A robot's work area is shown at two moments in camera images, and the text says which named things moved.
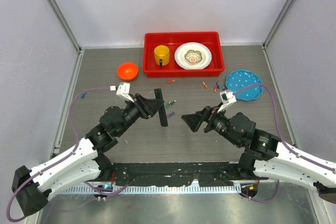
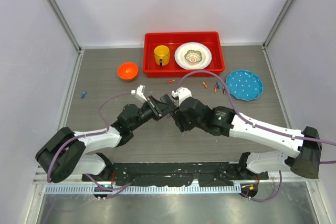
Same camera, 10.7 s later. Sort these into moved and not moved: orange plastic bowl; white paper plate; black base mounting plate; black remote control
Moved: black remote control
Not moved: orange plastic bowl; black base mounting plate; white paper plate
